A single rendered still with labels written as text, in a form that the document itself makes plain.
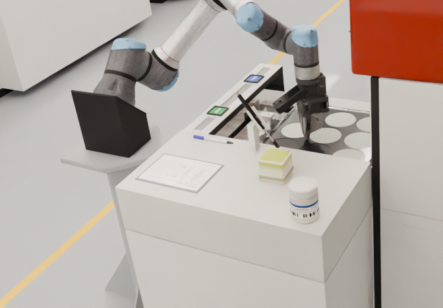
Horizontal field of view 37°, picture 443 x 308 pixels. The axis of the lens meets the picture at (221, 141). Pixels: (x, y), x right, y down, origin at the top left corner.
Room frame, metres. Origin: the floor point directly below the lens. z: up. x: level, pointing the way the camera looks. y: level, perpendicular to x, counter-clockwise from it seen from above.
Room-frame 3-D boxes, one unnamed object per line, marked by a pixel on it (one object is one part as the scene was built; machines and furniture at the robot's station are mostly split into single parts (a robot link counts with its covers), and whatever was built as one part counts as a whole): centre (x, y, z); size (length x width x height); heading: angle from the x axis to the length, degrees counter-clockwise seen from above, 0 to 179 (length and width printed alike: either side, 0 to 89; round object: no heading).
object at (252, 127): (1.70, -0.11, 1.03); 0.06 x 0.04 x 0.13; 56
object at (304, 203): (1.34, -0.18, 1.01); 0.07 x 0.07 x 0.10
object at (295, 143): (1.84, -0.34, 0.90); 0.34 x 0.34 x 0.01; 56
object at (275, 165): (1.54, -0.14, 1.00); 0.07 x 0.07 x 0.07; 60
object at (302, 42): (1.84, -0.28, 1.21); 0.09 x 0.08 x 0.11; 33
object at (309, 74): (1.84, -0.28, 1.13); 0.08 x 0.08 x 0.05
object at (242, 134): (1.97, -0.11, 0.87); 0.36 x 0.08 x 0.03; 146
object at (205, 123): (2.10, -0.07, 0.89); 0.55 x 0.09 x 0.14; 146
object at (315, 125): (1.82, -0.29, 0.95); 0.06 x 0.03 x 0.09; 98
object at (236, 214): (1.58, -0.04, 0.89); 0.62 x 0.35 x 0.14; 56
